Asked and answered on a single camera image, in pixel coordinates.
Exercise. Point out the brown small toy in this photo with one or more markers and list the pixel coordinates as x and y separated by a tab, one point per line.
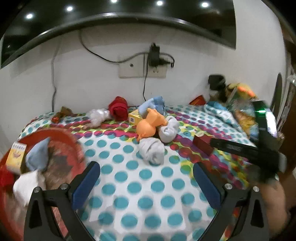
57	118

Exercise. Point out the orange plush toy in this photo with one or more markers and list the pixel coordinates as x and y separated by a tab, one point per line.
146	128

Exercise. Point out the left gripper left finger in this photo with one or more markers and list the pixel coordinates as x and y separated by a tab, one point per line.
40	222

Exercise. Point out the white sock ball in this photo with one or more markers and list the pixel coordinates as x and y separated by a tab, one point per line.
152	150

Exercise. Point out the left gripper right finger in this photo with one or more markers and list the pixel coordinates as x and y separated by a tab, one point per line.
251	223

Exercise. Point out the red packet by wall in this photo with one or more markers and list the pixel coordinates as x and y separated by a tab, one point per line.
198	101

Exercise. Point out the yellow medicine box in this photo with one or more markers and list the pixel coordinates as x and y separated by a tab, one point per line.
14	161

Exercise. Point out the crumpled white plastic wrap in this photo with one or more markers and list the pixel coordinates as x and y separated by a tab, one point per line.
98	116

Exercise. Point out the person's right hand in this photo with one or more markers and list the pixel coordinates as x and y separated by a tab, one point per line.
273	196

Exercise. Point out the polka dot bedsheet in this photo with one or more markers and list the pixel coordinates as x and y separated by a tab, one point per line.
136	200

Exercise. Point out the white wall socket plate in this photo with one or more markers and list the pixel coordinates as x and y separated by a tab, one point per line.
136	68

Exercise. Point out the wall mounted television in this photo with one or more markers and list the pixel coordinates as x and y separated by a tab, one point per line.
27	24

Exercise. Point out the light blue sock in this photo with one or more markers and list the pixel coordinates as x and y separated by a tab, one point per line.
37	158

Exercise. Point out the dark red gold box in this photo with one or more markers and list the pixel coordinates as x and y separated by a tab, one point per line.
203	143

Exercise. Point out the black power adapter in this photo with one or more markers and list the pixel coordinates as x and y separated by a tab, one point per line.
153	55

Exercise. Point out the small blue sock ball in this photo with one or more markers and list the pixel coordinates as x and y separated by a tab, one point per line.
154	103

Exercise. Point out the yellow crochet doll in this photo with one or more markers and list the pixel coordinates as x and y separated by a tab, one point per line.
239	90

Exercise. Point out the red sock in tray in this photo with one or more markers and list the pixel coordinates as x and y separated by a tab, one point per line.
7	179

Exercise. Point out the red rolled sock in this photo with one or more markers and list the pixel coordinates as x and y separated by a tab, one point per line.
119	109

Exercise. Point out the red round tray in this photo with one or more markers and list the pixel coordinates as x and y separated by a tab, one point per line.
66	160

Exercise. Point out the grey white sock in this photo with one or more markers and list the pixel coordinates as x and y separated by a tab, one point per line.
168	133

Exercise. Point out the plastic bag of snacks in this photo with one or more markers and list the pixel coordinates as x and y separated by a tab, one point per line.
241	106

